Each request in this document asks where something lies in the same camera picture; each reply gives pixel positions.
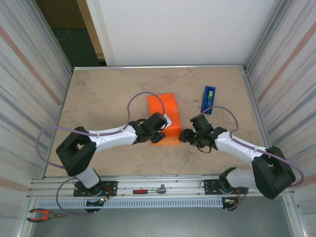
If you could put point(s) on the blue tape dispenser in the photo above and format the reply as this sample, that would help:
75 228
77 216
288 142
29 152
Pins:
205 98

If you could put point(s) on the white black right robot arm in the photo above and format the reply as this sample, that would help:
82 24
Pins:
274 172

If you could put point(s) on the orange wrapping paper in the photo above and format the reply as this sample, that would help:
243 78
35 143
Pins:
168 103

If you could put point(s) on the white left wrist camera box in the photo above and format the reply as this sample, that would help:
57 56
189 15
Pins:
168 122

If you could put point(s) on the white door frame post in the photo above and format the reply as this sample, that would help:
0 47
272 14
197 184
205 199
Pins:
101 32

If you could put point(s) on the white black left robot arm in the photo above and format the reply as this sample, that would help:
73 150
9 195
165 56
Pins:
76 153

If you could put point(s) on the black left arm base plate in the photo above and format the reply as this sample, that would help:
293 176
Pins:
111 185

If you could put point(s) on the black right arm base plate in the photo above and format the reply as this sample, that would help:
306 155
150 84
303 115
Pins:
212 185

